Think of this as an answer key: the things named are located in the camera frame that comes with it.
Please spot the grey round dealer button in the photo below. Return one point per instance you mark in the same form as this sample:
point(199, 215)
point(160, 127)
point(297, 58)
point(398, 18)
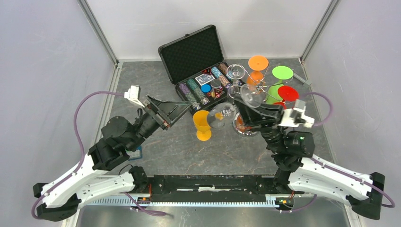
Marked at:
point(215, 83)

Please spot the green blue toy bricks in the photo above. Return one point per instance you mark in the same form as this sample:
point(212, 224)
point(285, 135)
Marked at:
point(135, 155)

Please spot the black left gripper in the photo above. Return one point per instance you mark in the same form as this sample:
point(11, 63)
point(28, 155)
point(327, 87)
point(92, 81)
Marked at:
point(169, 122)

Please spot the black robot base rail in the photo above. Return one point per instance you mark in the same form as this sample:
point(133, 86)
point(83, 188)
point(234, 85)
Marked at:
point(213, 190)

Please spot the yellow plastic wine glass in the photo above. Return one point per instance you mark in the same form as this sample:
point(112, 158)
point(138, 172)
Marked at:
point(203, 132)

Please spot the blue round dealer chip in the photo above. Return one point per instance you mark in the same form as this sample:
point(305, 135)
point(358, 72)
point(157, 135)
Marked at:
point(206, 88)

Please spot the black poker chip case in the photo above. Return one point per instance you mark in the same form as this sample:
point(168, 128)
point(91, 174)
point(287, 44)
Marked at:
point(190, 56)

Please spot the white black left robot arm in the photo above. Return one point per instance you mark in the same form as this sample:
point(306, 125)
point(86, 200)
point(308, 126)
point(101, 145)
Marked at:
point(62, 198)

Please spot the orange plastic wine glass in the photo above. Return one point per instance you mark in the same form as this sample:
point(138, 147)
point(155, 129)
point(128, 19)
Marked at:
point(257, 64)

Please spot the clear wine glass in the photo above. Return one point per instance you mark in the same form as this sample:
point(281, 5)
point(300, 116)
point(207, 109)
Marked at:
point(235, 72)
point(222, 114)

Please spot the red plastic wine glass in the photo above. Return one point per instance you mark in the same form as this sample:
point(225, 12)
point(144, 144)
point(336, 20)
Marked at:
point(286, 94)

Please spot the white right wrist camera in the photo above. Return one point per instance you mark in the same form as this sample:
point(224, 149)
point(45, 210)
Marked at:
point(296, 116)

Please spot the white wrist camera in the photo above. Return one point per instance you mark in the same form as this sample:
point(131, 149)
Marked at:
point(296, 116)
point(133, 94)

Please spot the green plastic wine glass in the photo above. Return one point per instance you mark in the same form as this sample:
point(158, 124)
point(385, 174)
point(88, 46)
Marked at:
point(283, 74)

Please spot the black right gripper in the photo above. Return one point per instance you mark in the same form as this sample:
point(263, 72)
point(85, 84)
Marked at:
point(266, 117)

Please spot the chrome wire wine glass rack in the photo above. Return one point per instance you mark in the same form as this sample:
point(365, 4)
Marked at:
point(253, 96)

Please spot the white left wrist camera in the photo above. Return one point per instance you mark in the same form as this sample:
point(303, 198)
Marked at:
point(133, 94)

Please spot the blue playing card deck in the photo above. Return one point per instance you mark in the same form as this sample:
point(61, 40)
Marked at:
point(204, 79)

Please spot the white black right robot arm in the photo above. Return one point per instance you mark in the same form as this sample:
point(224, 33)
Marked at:
point(300, 169)

